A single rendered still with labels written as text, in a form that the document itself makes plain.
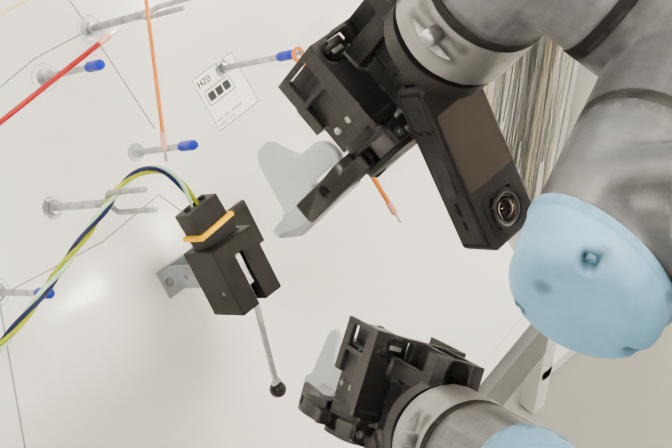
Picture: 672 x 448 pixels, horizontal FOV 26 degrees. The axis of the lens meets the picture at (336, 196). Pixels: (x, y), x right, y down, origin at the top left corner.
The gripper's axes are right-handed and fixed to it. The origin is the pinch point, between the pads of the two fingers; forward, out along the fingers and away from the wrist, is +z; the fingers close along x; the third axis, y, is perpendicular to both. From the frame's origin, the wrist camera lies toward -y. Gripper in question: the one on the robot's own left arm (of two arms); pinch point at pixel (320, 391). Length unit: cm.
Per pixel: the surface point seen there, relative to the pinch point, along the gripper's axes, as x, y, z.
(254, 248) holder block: 8.0, 9.1, 1.9
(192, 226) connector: 13.1, 9.5, 2.2
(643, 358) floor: -102, 2, 101
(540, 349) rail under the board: -32.4, 5.6, 23.0
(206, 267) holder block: 11.1, 6.7, 2.3
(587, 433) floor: -91, -12, 95
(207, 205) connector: 12.4, 11.3, 2.4
